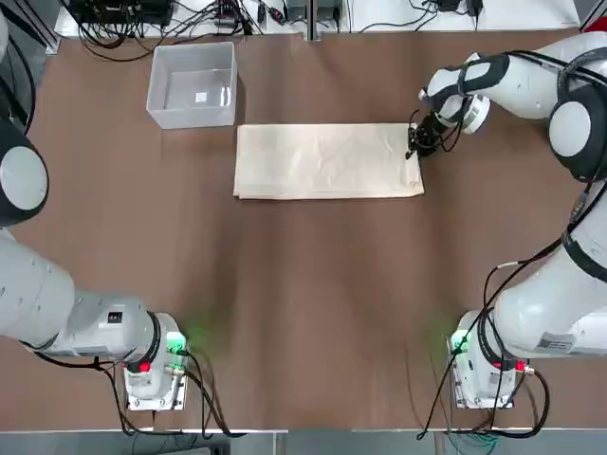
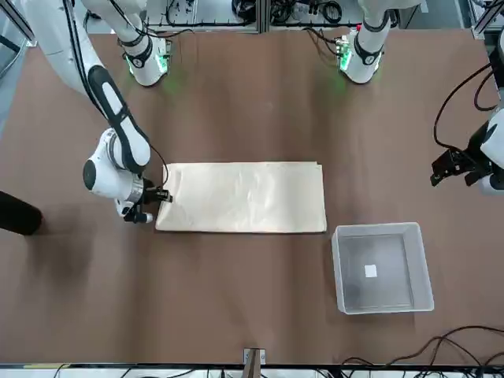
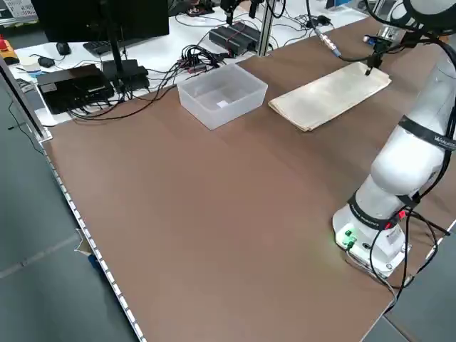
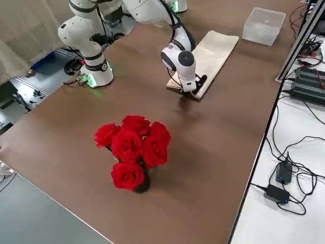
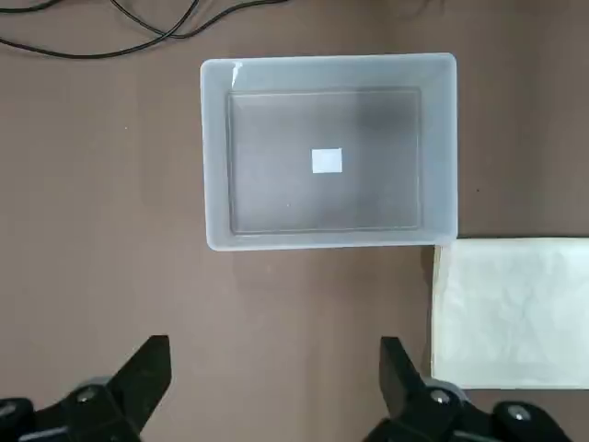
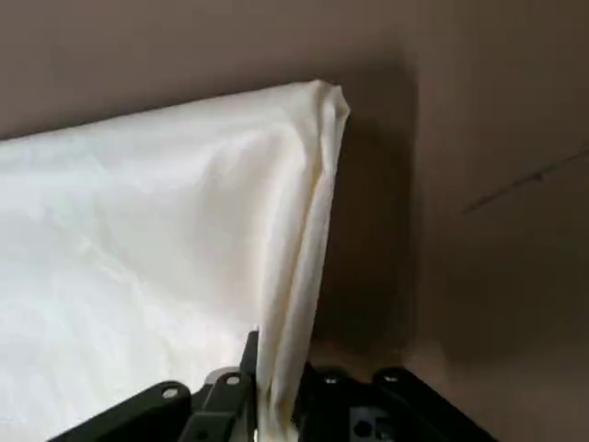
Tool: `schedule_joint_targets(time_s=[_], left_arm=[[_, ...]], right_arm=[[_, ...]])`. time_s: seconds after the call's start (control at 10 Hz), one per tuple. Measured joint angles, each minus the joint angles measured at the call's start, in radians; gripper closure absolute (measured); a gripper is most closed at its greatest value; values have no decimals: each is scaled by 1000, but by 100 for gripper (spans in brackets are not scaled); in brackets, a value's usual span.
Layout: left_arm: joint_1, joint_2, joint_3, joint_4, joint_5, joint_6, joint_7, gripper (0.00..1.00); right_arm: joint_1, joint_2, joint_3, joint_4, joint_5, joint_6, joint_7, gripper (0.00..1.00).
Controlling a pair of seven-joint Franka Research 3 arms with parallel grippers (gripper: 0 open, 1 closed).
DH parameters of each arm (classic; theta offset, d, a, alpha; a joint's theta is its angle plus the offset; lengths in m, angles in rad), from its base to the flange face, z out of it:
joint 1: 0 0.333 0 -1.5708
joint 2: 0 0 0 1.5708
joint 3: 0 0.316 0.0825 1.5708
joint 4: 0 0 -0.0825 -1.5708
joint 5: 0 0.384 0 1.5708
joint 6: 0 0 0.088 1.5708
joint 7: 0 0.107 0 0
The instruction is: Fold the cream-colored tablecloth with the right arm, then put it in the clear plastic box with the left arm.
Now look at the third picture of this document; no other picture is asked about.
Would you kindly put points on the black monitor stand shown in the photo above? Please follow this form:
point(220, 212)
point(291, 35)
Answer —
point(123, 71)

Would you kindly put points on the white tape roll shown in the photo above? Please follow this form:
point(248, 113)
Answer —
point(29, 64)

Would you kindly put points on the small black USB hub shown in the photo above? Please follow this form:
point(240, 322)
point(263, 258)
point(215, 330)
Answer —
point(192, 66)

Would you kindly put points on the aluminium frame rail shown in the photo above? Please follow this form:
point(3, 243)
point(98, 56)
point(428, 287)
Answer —
point(25, 103)

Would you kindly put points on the dark grey electronics box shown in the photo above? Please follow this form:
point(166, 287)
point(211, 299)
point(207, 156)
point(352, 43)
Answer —
point(235, 37)

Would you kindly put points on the red emergency stop button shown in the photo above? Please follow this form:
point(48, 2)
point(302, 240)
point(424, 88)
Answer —
point(4, 44)

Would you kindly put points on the black keyboard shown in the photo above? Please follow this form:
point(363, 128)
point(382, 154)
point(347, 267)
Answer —
point(101, 46)

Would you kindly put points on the large black electronics box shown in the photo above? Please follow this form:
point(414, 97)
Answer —
point(71, 87)

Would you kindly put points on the black computer mouse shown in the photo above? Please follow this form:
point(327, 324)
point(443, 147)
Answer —
point(63, 47)

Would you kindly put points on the cream-colored tablecloth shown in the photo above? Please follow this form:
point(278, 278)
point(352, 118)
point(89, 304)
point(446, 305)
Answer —
point(331, 94)

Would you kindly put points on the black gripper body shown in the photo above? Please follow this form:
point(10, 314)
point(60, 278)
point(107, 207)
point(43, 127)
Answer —
point(380, 48)

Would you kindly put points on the clear plastic storage box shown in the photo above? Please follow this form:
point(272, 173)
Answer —
point(199, 105)

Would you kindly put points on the small white paper label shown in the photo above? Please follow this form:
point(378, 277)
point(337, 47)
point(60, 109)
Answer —
point(222, 104)

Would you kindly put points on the aluminium camera post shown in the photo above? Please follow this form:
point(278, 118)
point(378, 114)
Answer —
point(265, 28)

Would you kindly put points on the black computer monitor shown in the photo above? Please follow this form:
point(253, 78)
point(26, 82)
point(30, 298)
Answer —
point(99, 18)

